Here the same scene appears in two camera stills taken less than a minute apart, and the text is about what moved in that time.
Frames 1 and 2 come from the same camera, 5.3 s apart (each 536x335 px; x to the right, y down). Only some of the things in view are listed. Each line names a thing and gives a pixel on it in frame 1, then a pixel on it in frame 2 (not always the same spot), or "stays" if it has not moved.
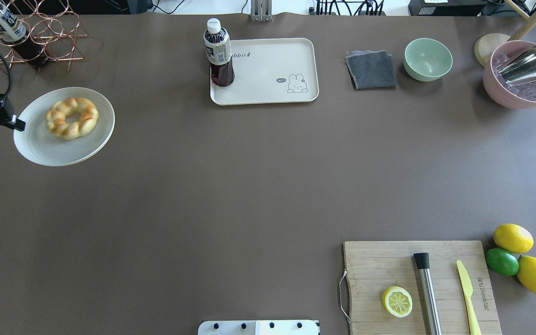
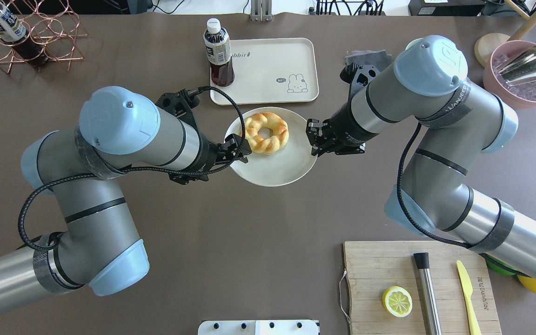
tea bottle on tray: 217,48 stays
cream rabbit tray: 270,71 stays
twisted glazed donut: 69,118 → 279,138
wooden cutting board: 373,267 stays
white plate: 38,144 → 294,160
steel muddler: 428,293 stays
